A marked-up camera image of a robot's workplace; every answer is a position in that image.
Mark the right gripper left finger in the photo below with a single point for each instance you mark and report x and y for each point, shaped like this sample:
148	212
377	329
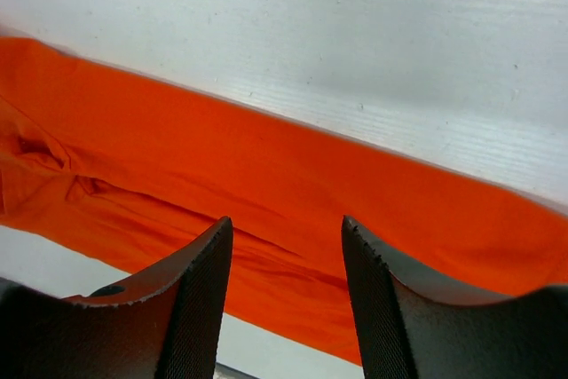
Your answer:
161	322

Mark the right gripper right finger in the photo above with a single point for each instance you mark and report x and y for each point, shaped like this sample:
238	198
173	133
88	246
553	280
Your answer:
413	321

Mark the orange t-shirt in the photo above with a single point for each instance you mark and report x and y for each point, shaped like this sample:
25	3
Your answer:
126	170

